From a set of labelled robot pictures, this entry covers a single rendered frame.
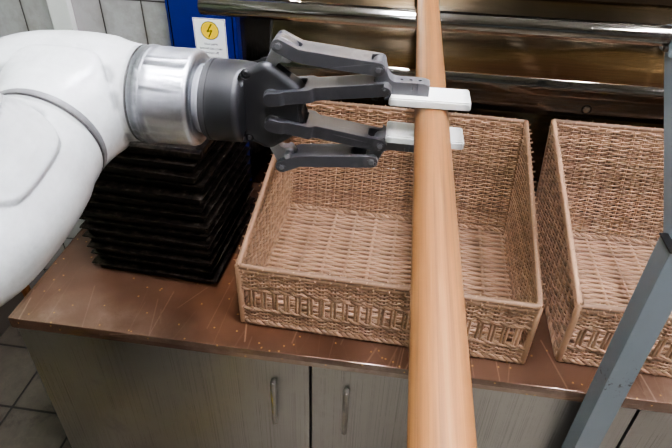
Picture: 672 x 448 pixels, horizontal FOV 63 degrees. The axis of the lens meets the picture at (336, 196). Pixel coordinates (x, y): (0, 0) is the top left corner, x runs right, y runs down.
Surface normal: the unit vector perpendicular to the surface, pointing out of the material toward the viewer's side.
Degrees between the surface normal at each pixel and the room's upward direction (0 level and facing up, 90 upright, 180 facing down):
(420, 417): 41
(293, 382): 90
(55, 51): 16
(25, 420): 0
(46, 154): 62
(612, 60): 70
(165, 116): 86
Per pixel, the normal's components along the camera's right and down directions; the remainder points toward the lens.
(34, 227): 0.94, -0.04
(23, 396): 0.03, -0.82
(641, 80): -0.12, 0.25
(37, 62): -0.04, -0.63
